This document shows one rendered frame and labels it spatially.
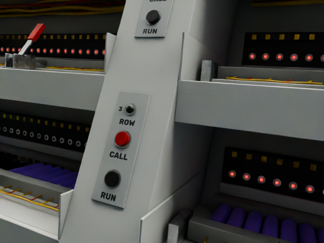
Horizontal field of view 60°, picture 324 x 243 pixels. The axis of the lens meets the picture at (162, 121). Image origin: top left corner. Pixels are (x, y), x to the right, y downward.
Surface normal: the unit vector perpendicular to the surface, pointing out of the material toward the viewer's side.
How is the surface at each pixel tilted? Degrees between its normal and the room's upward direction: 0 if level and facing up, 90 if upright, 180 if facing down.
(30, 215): 19
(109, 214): 90
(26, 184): 109
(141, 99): 90
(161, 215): 90
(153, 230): 90
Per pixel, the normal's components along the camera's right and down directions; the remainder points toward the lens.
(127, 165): -0.37, -0.26
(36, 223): 0.08, -0.99
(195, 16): 0.91, 0.12
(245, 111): -0.41, 0.06
